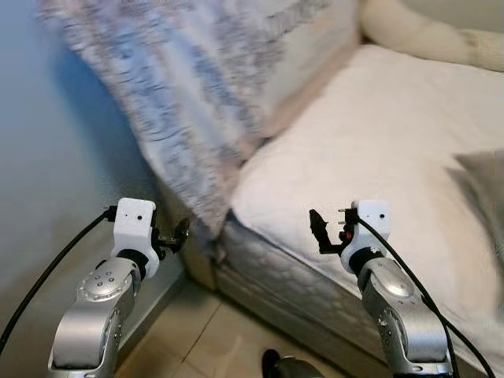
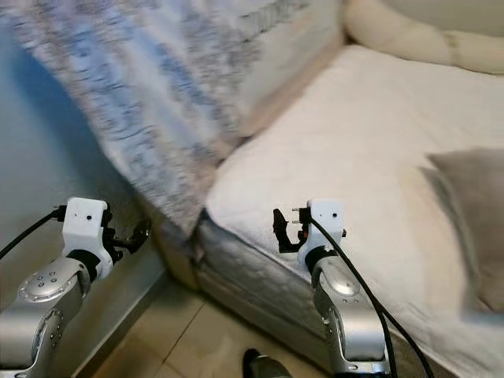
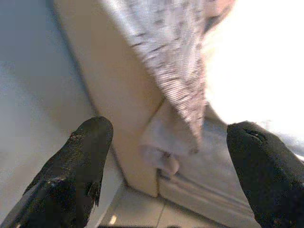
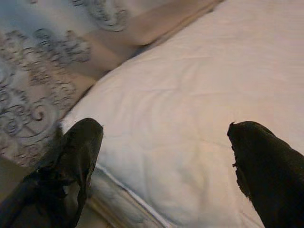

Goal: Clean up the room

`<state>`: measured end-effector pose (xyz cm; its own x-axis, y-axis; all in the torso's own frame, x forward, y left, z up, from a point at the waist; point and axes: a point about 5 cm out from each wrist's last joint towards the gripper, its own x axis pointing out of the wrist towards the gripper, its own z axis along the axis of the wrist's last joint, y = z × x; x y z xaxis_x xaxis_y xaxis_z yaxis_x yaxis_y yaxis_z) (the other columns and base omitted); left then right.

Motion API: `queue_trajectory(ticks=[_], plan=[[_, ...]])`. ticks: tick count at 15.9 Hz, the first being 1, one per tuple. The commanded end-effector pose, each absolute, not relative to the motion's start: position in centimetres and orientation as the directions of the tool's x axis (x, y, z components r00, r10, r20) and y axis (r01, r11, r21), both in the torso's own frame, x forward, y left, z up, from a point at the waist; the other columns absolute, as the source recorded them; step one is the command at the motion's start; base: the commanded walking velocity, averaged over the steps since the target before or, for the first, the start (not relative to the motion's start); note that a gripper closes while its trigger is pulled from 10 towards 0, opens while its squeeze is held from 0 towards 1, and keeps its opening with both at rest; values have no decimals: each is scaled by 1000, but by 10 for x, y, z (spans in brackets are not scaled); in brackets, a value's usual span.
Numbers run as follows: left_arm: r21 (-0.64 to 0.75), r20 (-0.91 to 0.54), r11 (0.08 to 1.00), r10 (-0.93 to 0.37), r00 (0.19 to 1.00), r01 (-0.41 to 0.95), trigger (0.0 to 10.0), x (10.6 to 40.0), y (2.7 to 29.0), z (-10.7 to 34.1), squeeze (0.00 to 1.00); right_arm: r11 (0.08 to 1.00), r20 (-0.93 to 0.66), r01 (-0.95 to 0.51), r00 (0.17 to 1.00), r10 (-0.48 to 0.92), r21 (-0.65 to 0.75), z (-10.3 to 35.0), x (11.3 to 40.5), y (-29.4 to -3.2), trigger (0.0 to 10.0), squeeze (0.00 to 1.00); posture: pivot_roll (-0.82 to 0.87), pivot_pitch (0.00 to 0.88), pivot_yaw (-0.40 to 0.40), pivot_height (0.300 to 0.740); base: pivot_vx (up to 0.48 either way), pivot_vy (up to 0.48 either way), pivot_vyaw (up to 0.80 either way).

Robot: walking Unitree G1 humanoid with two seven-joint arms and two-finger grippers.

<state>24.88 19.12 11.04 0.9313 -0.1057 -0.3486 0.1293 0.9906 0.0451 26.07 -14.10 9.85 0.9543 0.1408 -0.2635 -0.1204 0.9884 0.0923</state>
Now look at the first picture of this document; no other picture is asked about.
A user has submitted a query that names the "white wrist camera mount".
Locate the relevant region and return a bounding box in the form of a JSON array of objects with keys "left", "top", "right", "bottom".
[
  {"left": 112, "top": 198, "right": 160, "bottom": 278},
  {"left": 343, "top": 200, "right": 391, "bottom": 257}
]

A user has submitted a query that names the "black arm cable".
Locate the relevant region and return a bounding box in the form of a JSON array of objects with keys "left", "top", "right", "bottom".
[
  {"left": 0, "top": 206, "right": 119, "bottom": 355},
  {"left": 358, "top": 217, "right": 493, "bottom": 378}
]

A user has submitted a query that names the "white quilted mattress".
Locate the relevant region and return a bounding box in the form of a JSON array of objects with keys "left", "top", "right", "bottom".
[{"left": 213, "top": 43, "right": 504, "bottom": 378}]

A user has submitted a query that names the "white black floral sheet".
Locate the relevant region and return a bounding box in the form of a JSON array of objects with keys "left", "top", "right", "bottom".
[{"left": 35, "top": 0, "right": 363, "bottom": 237}]

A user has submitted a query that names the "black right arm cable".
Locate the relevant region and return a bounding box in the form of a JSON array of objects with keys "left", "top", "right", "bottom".
[{"left": 358, "top": 217, "right": 493, "bottom": 378}]

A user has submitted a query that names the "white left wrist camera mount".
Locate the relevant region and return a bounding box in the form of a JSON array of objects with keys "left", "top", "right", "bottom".
[{"left": 112, "top": 198, "right": 160, "bottom": 278}]

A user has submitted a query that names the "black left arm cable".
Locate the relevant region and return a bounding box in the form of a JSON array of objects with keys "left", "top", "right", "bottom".
[{"left": 0, "top": 206, "right": 119, "bottom": 355}]

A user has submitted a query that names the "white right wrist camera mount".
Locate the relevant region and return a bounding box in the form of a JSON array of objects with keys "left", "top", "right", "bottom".
[{"left": 343, "top": 200, "right": 391, "bottom": 257}]

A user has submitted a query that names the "grey plush pillow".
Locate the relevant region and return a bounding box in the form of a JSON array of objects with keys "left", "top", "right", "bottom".
[{"left": 449, "top": 150, "right": 504, "bottom": 241}]

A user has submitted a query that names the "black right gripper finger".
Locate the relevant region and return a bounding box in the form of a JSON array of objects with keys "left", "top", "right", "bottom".
[{"left": 309, "top": 208, "right": 332, "bottom": 254}]

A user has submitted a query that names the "cream long bolster pillow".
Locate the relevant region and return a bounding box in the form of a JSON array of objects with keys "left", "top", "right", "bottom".
[{"left": 361, "top": 0, "right": 504, "bottom": 73}]

